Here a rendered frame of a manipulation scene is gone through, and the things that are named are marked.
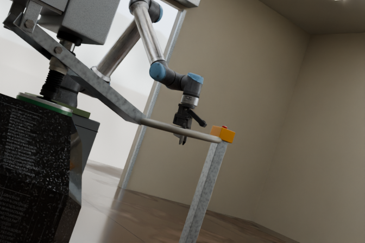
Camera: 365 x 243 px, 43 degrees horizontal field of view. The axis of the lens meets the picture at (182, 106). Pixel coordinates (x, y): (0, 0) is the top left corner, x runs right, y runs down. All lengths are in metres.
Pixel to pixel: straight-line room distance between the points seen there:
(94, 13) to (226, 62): 6.74
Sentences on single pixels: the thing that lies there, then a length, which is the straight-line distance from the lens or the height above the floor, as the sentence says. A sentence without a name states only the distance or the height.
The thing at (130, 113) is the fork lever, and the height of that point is 0.92.
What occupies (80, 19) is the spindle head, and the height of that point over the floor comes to 1.18.
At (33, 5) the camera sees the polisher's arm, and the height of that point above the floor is 1.15.
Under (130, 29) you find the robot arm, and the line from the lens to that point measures 2.88.
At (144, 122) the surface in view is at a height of 0.90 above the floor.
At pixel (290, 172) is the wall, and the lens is 9.13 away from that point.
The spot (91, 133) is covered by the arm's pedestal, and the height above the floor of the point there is 0.77.
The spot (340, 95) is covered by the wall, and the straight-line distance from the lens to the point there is 8.96.
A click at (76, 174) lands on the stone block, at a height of 0.65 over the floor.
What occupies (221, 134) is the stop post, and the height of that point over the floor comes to 1.03.
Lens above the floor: 0.83
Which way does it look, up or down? 6 degrees up
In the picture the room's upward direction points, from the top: 19 degrees clockwise
